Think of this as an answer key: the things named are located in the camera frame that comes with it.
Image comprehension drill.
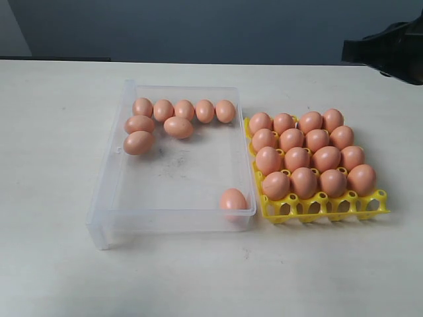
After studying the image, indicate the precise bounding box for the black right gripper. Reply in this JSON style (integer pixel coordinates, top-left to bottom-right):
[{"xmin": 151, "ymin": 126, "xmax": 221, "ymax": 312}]
[{"xmin": 341, "ymin": 13, "xmax": 422, "ymax": 85}]

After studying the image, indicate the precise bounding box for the brown egg front right corner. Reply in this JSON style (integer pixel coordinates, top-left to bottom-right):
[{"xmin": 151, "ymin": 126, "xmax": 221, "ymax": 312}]
[{"xmin": 219, "ymin": 188, "xmax": 248, "ymax": 226}]

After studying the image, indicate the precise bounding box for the brown egg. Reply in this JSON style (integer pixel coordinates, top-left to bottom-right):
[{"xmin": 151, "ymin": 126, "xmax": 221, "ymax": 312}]
[
  {"xmin": 255, "ymin": 146, "xmax": 284, "ymax": 176},
  {"xmin": 124, "ymin": 131, "xmax": 155, "ymax": 155},
  {"xmin": 153, "ymin": 99, "xmax": 174, "ymax": 122},
  {"xmin": 279, "ymin": 128, "xmax": 304, "ymax": 152},
  {"xmin": 195, "ymin": 99, "xmax": 215, "ymax": 123},
  {"xmin": 311, "ymin": 146, "xmax": 341, "ymax": 173},
  {"xmin": 304, "ymin": 129, "xmax": 330, "ymax": 153},
  {"xmin": 174, "ymin": 99, "xmax": 195, "ymax": 121},
  {"xmin": 252, "ymin": 128, "xmax": 278, "ymax": 153},
  {"xmin": 215, "ymin": 100, "xmax": 235, "ymax": 123},
  {"xmin": 132, "ymin": 98, "xmax": 153, "ymax": 118}
]

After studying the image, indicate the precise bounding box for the yellow plastic egg tray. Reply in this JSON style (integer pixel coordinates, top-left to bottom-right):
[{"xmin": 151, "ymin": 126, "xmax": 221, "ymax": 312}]
[{"xmin": 245, "ymin": 115, "xmax": 389, "ymax": 224}]

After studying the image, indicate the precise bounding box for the black object behind table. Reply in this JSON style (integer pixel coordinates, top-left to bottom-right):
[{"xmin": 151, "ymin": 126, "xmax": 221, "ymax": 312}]
[{"xmin": 0, "ymin": 56, "xmax": 112, "ymax": 62}]

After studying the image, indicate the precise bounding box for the brown egg placed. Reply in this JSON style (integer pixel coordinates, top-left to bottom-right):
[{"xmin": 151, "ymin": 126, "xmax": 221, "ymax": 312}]
[
  {"xmin": 297, "ymin": 111, "xmax": 323, "ymax": 135},
  {"xmin": 347, "ymin": 164, "xmax": 377, "ymax": 197},
  {"xmin": 273, "ymin": 113, "xmax": 295, "ymax": 135},
  {"xmin": 249, "ymin": 112, "xmax": 272, "ymax": 135}
]

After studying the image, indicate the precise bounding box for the clear plastic bin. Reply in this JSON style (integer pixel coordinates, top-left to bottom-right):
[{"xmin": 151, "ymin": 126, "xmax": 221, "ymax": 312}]
[{"xmin": 86, "ymin": 80, "xmax": 256, "ymax": 250}]

